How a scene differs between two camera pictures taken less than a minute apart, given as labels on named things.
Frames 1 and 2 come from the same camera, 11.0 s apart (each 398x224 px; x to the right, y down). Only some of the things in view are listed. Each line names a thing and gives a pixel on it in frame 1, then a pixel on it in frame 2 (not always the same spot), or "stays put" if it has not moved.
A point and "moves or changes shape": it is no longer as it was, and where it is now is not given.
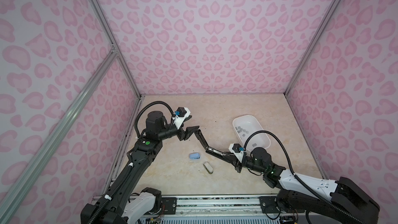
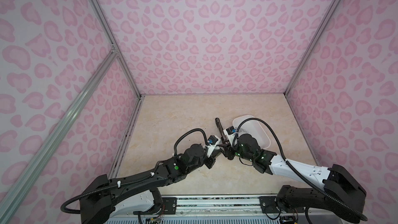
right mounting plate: (268, 204) stays put
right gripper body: (238, 165) -> (232, 152)
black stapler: (211, 150) moves or changes shape
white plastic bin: (246, 125) stays put
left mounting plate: (170, 205) stays put
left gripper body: (180, 134) -> (210, 161)
